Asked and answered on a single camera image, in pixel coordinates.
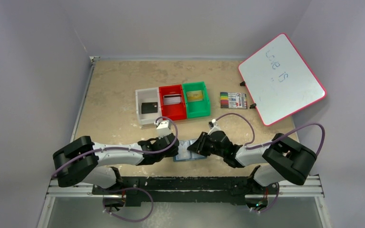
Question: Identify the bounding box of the black whiteboard clip lower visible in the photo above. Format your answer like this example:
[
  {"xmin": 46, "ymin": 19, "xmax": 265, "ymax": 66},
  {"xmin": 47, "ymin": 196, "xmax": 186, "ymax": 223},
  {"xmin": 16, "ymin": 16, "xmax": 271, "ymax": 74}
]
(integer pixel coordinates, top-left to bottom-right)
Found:
[{"xmin": 249, "ymin": 103, "xmax": 257, "ymax": 109}]

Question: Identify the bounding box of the red plastic bin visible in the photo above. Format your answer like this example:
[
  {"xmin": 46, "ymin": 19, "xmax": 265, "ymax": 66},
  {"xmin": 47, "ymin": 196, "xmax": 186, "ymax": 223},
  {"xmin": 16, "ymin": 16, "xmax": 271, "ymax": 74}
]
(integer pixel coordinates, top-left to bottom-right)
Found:
[{"xmin": 159, "ymin": 85, "xmax": 187, "ymax": 121}]

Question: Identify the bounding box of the green plastic bin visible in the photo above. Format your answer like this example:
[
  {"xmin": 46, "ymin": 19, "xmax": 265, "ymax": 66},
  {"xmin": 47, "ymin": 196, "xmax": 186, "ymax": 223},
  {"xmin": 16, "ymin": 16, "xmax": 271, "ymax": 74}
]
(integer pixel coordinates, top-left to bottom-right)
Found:
[{"xmin": 182, "ymin": 81, "xmax": 211, "ymax": 119}]

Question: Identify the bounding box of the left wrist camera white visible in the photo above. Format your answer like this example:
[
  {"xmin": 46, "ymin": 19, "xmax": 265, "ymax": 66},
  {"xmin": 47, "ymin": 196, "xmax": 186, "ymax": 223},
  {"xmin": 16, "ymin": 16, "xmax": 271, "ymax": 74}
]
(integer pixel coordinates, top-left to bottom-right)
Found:
[{"xmin": 156, "ymin": 120, "xmax": 172, "ymax": 138}]

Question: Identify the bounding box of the black card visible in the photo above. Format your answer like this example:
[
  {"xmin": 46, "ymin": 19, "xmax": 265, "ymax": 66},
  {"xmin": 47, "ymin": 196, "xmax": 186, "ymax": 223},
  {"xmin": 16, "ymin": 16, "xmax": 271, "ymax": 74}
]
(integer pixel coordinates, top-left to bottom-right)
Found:
[{"xmin": 141, "ymin": 102, "xmax": 158, "ymax": 114}]

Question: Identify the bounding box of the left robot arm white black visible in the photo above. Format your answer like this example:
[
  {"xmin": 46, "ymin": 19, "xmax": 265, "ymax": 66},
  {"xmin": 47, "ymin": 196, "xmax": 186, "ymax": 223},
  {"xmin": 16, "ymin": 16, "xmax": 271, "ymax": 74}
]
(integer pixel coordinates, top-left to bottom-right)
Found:
[{"xmin": 51, "ymin": 133, "xmax": 180, "ymax": 189}]

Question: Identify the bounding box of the marker pen pack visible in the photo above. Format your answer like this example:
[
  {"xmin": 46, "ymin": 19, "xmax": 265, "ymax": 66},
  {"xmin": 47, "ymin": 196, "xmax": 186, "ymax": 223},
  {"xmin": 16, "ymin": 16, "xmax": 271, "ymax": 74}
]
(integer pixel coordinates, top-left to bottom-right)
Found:
[{"xmin": 220, "ymin": 92, "xmax": 248, "ymax": 109}]

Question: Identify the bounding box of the gold card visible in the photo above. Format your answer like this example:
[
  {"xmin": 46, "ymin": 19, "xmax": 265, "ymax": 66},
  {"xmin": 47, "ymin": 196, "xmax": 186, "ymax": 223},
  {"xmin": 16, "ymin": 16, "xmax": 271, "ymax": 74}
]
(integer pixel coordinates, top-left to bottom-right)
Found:
[{"xmin": 185, "ymin": 90, "xmax": 203, "ymax": 102}]

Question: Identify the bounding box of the blue card holder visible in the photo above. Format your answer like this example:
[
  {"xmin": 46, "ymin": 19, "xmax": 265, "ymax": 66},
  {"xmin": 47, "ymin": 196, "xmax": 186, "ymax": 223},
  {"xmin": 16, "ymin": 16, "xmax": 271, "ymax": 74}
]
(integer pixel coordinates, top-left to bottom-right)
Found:
[{"xmin": 173, "ymin": 139, "xmax": 207, "ymax": 162}]

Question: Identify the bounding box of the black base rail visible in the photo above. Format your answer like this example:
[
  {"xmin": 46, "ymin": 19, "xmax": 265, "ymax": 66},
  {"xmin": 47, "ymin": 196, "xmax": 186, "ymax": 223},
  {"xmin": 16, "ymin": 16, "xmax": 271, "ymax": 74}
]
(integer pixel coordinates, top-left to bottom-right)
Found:
[{"xmin": 91, "ymin": 176, "xmax": 279, "ymax": 207}]

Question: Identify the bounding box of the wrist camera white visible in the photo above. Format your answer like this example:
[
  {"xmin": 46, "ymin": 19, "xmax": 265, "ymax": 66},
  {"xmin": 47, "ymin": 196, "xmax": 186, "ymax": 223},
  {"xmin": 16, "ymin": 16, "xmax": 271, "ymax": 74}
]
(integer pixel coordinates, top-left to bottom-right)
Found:
[
  {"xmin": 156, "ymin": 120, "xmax": 172, "ymax": 138},
  {"xmin": 208, "ymin": 119, "xmax": 221, "ymax": 135}
]

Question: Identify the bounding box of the purple cable loop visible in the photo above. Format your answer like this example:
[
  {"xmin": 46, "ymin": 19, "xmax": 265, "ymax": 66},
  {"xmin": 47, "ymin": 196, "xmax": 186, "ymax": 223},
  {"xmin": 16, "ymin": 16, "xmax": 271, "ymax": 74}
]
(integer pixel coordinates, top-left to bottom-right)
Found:
[
  {"xmin": 102, "ymin": 188, "xmax": 154, "ymax": 223},
  {"xmin": 249, "ymin": 182, "xmax": 280, "ymax": 215}
]

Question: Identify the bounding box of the white grey card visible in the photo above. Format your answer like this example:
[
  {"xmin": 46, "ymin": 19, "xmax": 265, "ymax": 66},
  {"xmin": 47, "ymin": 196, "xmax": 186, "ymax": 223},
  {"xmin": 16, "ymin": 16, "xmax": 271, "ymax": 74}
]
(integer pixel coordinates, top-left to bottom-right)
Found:
[{"xmin": 163, "ymin": 95, "xmax": 182, "ymax": 105}]

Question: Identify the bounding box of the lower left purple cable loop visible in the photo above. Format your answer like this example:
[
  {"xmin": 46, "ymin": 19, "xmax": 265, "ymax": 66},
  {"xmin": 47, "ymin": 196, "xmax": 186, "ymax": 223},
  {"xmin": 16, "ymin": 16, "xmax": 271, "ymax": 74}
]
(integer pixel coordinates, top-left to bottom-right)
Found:
[{"xmin": 102, "ymin": 188, "xmax": 154, "ymax": 223}]

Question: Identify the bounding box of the whiteboard with pink frame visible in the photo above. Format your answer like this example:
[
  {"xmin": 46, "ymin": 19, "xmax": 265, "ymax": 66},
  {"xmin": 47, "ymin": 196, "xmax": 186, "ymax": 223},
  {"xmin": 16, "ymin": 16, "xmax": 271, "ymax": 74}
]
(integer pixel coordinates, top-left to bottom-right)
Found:
[{"xmin": 238, "ymin": 33, "xmax": 326, "ymax": 126}]

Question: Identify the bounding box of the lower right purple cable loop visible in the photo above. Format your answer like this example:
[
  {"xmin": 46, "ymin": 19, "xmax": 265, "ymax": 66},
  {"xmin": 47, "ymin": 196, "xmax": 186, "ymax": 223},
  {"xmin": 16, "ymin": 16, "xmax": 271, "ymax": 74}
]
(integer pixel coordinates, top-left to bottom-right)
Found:
[{"xmin": 249, "ymin": 182, "xmax": 280, "ymax": 215}]

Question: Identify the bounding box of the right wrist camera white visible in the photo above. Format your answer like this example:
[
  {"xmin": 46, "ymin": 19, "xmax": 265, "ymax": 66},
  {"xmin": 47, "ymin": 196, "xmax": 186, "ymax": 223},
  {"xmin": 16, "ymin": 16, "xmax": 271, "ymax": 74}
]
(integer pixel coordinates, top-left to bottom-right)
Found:
[{"xmin": 208, "ymin": 119, "xmax": 221, "ymax": 135}]

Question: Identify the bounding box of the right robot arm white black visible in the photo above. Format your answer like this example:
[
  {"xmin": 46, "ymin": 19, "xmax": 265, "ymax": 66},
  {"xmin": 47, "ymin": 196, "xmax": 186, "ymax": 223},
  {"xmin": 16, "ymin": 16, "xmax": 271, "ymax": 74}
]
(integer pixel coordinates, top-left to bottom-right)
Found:
[{"xmin": 187, "ymin": 130, "xmax": 317, "ymax": 187}]

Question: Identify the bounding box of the white plastic bin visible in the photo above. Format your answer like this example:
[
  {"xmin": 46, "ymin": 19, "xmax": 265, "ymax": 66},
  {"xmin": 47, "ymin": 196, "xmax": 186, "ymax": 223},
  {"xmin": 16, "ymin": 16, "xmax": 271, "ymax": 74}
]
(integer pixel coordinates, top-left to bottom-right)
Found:
[{"xmin": 135, "ymin": 87, "xmax": 162, "ymax": 125}]

